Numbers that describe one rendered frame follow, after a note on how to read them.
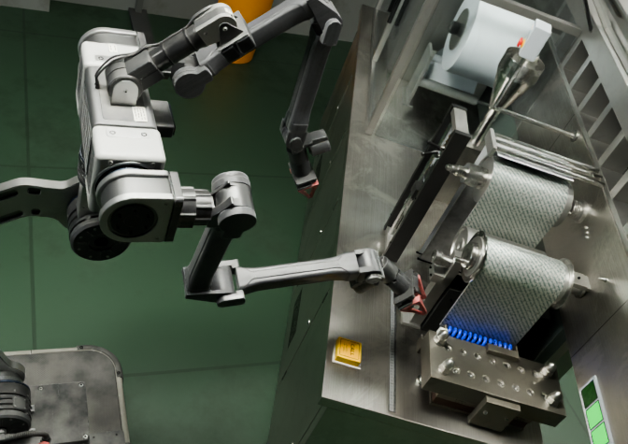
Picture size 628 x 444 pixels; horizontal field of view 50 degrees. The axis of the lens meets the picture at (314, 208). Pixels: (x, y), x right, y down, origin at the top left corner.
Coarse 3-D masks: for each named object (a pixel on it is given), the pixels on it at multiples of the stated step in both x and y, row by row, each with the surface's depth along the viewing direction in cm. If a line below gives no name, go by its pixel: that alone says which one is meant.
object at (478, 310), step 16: (480, 288) 184; (464, 304) 189; (480, 304) 188; (496, 304) 187; (512, 304) 187; (528, 304) 186; (448, 320) 193; (464, 320) 193; (480, 320) 192; (496, 320) 191; (512, 320) 191; (528, 320) 190; (496, 336) 196; (512, 336) 195
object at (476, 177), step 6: (468, 168) 196; (474, 168) 196; (480, 168) 197; (486, 168) 198; (468, 174) 195; (474, 174) 195; (480, 174) 196; (486, 174) 196; (462, 180) 198; (468, 180) 196; (474, 180) 196; (480, 180) 196; (486, 180) 196; (474, 186) 198; (480, 186) 197
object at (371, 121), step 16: (400, 0) 295; (432, 0) 239; (480, 0) 238; (496, 0) 237; (528, 16) 240; (544, 16) 239; (384, 32) 310; (416, 32) 247; (576, 32) 242; (400, 64) 256; (368, 80) 310; (368, 96) 296; (384, 96) 266; (368, 112) 285; (368, 128) 276
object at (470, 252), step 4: (468, 244) 186; (472, 244) 183; (476, 244) 184; (464, 248) 188; (468, 248) 185; (472, 248) 182; (476, 248) 182; (464, 252) 187; (468, 252) 184; (472, 252) 182; (476, 252) 182; (464, 256) 186; (468, 256) 183; (472, 256) 181; (476, 256) 182; (464, 260) 185; (468, 260) 182; (472, 260) 182; (476, 260) 182; (464, 264) 184; (468, 264) 182; (472, 264) 182; (468, 268) 184
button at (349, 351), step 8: (336, 344) 192; (344, 344) 191; (352, 344) 192; (360, 344) 193; (336, 352) 189; (344, 352) 189; (352, 352) 190; (360, 352) 191; (336, 360) 189; (344, 360) 189; (352, 360) 188; (360, 360) 189
